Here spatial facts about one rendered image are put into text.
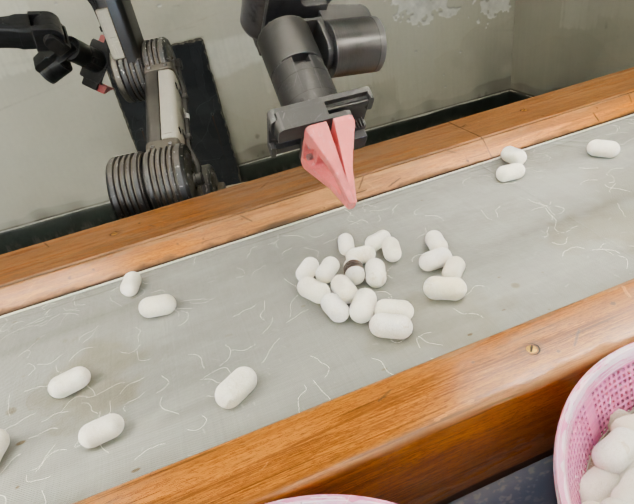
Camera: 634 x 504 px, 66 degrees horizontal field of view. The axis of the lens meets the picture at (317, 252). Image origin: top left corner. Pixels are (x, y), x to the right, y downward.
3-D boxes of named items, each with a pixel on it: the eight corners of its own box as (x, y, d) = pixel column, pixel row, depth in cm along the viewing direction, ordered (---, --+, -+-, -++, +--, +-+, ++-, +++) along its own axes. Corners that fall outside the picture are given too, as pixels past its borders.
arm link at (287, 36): (252, 52, 53) (257, 9, 47) (310, 46, 55) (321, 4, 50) (271, 104, 51) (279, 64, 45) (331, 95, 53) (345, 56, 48)
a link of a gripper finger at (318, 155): (409, 175, 42) (369, 89, 45) (332, 196, 41) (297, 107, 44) (391, 207, 49) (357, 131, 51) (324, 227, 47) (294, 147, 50)
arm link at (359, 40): (244, 21, 56) (252, -46, 48) (334, 12, 60) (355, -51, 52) (276, 107, 53) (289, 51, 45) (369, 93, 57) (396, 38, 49)
